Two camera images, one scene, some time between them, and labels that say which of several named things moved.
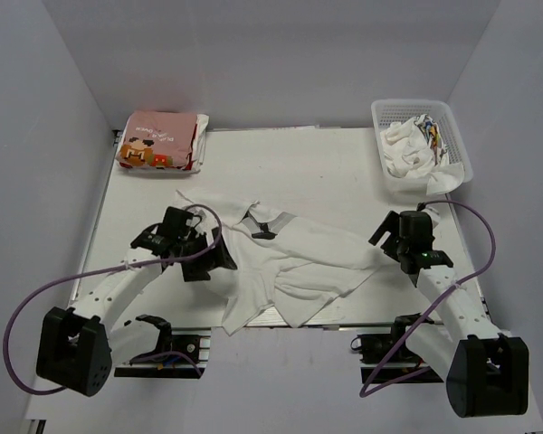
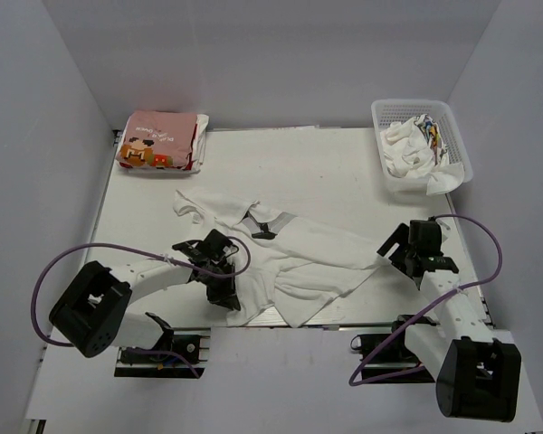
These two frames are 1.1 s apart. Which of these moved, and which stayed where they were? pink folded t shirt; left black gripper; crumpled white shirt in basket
Moved: left black gripper
Stayed: crumpled white shirt in basket; pink folded t shirt
